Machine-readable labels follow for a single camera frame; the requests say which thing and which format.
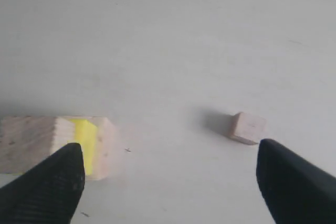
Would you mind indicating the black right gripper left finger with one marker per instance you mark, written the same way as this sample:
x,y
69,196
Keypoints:
x,y
49,192

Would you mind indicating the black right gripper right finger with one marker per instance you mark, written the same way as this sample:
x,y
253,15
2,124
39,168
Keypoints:
x,y
294,190

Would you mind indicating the medium plain wooden cube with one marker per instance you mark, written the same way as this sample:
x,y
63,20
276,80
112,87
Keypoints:
x,y
26,141

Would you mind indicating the large plain wooden cube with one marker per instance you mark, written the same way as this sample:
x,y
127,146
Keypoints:
x,y
104,145

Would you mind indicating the yellow wooden cube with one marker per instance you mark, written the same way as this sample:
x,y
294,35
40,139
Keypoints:
x,y
86,136

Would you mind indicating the small plain wooden cube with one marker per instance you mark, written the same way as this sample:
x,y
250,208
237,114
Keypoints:
x,y
246,128

